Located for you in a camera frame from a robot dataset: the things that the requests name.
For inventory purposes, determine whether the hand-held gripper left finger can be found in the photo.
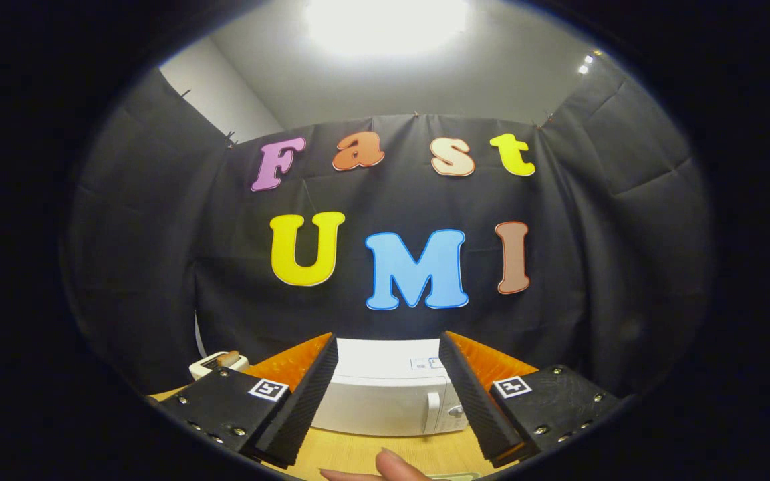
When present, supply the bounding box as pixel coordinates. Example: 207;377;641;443
158;333;339;468

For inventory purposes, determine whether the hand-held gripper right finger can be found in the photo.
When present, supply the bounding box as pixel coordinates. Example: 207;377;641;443
438;331;623;468

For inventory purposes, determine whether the white microwave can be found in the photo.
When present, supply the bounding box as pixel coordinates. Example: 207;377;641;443
311;338;469;437

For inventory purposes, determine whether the black backdrop cloth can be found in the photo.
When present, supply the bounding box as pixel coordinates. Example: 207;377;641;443
61;63;713;395

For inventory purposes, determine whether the white toaster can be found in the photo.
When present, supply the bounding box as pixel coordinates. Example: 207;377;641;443
189;350;251;381

